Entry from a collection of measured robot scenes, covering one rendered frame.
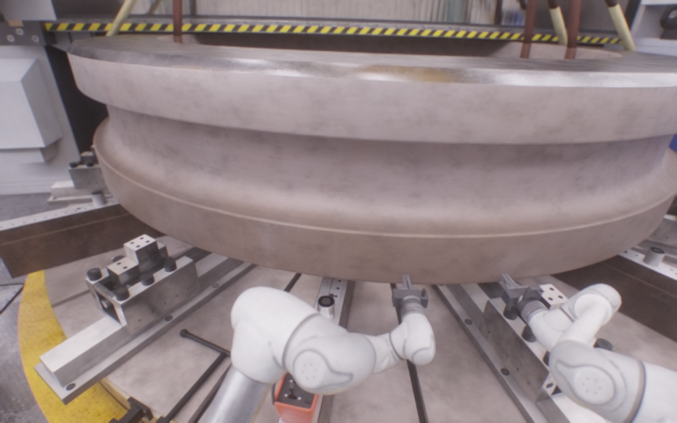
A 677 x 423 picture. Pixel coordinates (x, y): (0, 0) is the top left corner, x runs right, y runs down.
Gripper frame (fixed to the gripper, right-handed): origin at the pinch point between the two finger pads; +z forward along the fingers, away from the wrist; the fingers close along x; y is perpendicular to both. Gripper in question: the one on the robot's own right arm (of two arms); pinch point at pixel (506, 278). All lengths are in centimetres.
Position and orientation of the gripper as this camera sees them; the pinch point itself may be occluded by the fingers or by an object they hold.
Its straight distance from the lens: 161.6
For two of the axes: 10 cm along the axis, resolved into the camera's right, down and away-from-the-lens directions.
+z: -1.4, -4.8, 8.7
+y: -0.3, 8.8, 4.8
